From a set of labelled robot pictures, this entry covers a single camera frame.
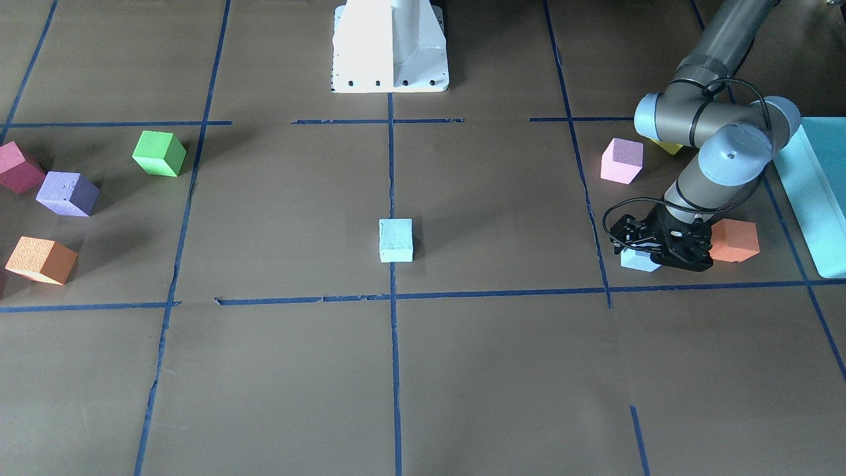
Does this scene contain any light blue foam block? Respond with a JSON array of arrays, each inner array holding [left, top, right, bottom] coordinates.
[[379, 219, 414, 263]]

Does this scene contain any orange foam block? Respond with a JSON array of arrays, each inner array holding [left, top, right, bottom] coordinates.
[[5, 236, 78, 286], [710, 219, 759, 262]]

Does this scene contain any pink foam block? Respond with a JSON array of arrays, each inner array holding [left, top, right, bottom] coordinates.
[[600, 138, 644, 184]]

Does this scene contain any cyan plastic bin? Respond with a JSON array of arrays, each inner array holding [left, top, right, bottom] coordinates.
[[775, 117, 845, 278]]

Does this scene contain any purple foam block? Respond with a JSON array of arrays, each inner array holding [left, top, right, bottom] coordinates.
[[36, 171, 100, 217]]

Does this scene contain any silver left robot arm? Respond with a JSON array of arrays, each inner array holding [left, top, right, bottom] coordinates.
[[602, 1, 801, 272]]

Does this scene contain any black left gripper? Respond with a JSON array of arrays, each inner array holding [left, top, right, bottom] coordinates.
[[608, 202, 714, 273]]

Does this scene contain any red foam block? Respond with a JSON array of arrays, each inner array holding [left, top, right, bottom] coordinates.
[[1, 141, 46, 195]]

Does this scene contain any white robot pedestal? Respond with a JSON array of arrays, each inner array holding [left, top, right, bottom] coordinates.
[[330, 1, 450, 94]]

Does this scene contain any green foam block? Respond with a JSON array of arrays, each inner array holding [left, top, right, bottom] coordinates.
[[131, 130, 186, 177]]

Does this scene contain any yellow foam block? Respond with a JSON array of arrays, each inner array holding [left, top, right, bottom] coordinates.
[[652, 139, 685, 155]]

